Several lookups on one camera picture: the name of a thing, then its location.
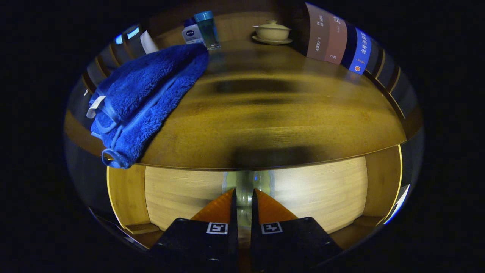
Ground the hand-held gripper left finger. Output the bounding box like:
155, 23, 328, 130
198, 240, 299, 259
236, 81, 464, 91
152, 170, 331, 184
150, 188, 239, 272

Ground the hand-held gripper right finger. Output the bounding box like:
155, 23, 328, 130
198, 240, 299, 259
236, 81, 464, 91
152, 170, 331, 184
250, 188, 344, 272

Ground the wooden drawer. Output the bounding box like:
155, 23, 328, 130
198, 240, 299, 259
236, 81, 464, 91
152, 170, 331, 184
107, 144, 403, 249

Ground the wooden countertop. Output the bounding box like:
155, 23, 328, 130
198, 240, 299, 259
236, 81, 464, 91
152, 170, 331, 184
64, 38, 408, 170

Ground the blue folded towel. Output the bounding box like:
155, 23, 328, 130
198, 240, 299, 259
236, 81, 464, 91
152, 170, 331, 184
86, 43, 210, 169

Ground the beige lidded teacup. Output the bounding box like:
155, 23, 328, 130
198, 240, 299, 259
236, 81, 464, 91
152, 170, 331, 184
252, 20, 293, 46

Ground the white lotion bottle blue cap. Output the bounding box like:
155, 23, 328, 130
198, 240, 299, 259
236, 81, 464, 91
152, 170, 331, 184
181, 18, 205, 45

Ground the teal bottle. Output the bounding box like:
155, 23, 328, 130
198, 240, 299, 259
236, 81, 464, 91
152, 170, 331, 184
194, 10, 221, 50

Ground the white tube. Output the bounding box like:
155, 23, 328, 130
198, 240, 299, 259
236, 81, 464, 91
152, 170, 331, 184
140, 30, 160, 55

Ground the reddish brown book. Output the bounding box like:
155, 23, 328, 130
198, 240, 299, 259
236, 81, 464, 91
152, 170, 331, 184
324, 13, 348, 66

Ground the blue book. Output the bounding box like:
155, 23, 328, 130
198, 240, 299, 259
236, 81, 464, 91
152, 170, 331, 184
340, 23, 372, 75

